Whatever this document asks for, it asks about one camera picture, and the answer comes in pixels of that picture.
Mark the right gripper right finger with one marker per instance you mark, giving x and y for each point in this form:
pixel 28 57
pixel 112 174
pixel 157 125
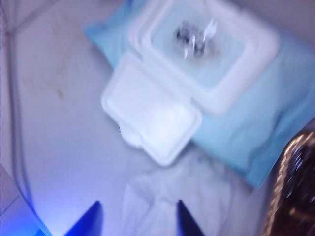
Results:
pixel 188 221

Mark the sky blue wet wipes packet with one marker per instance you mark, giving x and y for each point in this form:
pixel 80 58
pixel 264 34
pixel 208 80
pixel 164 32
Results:
pixel 246 118

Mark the white wet wipe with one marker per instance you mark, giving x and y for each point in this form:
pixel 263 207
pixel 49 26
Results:
pixel 157 196

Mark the dark patterned tray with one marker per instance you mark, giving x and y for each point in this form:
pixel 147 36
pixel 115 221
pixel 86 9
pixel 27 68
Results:
pixel 292 186

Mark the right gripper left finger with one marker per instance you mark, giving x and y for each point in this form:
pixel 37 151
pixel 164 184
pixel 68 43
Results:
pixel 88 221

